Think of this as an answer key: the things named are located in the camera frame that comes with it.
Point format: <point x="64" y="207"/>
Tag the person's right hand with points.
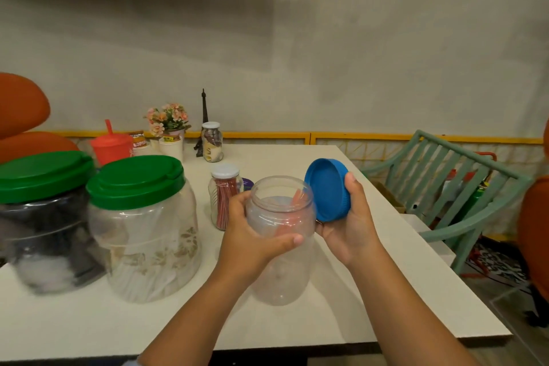
<point x="354" y="237"/>

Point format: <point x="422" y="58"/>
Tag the person's left hand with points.
<point x="240" y="245"/>

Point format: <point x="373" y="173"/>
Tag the person's right thumb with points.
<point x="356" y="196"/>

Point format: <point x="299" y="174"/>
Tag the person's left thumb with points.
<point x="281" y="243"/>

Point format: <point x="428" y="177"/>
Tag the blue plastic lid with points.
<point x="328" y="190"/>

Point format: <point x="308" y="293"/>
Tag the clear plastic jar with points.
<point x="281" y="280"/>

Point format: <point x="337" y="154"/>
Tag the person's left forearm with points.
<point x="201" y="318"/>

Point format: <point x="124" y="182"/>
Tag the person's right forearm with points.
<point x="403" y="310"/>

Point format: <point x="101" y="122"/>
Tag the purple round container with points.
<point x="248" y="184"/>

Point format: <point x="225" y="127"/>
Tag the small glass jar red sticks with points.
<point x="223" y="202"/>

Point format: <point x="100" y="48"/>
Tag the white side table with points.
<point x="433" y="241"/>

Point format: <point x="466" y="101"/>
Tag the green wooden chair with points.
<point x="463" y="202"/>

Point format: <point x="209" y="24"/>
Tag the green bottle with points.
<point x="471" y="202"/>

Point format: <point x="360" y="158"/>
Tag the glass jar with paper packets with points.
<point x="212" y="142"/>

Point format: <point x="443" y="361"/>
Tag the large green-lidded jar white contents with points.
<point x="146" y="232"/>

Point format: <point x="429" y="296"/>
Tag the black tower figurine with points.
<point x="204" y="108"/>

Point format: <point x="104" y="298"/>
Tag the patterned rug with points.
<point x="499" y="262"/>

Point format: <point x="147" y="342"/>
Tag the artificial pink flowers in pot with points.
<point x="168" y="118"/>

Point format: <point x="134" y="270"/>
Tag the small jar brown label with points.
<point x="138" y="139"/>

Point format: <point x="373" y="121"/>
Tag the orange office chair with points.
<point x="536" y="228"/>

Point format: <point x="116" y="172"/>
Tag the red plastic cup with straw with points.
<point x="112" y="148"/>

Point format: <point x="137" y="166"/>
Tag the large green-lidded jar dark contents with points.
<point x="47" y="224"/>

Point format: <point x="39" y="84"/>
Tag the orange cushioned chair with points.
<point x="21" y="108"/>

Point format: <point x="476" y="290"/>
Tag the yellow wall rail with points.
<point x="274" y="135"/>

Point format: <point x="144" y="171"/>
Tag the red metal frame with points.
<point x="461" y="175"/>

